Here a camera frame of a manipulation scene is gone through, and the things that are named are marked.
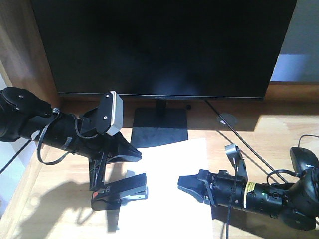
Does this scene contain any black computer monitor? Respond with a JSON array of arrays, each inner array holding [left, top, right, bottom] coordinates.
[[31, 0, 297, 148]]

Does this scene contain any white paper sheet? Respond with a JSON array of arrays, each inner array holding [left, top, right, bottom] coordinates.
[[113, 138, 214, 239]]

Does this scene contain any grey desk cable grommet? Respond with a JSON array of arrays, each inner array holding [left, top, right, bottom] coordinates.
[[216, 113, 238, 126]]

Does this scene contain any black monitor cable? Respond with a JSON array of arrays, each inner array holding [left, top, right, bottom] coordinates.
[[204, 99, 287, 182]]

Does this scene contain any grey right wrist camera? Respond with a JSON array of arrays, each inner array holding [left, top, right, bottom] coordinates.
[[225, 144, 248, 181]]

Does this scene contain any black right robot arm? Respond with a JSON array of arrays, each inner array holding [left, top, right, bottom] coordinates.
[[177, 168, 319, 231]]

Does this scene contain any black computer mouse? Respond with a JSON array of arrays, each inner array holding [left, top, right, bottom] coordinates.
[[290, 147, 319, 174]]

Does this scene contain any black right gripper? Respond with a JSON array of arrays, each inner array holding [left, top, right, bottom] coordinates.
[[177, 169, 248, 208]]

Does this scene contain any wooden computer desk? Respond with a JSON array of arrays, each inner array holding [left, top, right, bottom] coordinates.
[[0, 0, 319, 239]]

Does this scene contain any black stapler with orange label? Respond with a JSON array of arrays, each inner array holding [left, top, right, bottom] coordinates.
[[91, 173, 148, 211]]

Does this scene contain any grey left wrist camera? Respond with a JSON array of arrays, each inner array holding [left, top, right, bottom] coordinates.
[[95, 91, 124, 136]]

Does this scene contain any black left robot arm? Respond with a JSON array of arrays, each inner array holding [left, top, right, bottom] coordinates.
[[0, 87, 142, 192]]

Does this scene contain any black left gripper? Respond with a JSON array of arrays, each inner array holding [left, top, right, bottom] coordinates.
[[31, 108, 142, 192]]

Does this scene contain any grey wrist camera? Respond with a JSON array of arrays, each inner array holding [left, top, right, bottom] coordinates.
[[95, 91, 124, 136], [225, 144, 248, 181]]

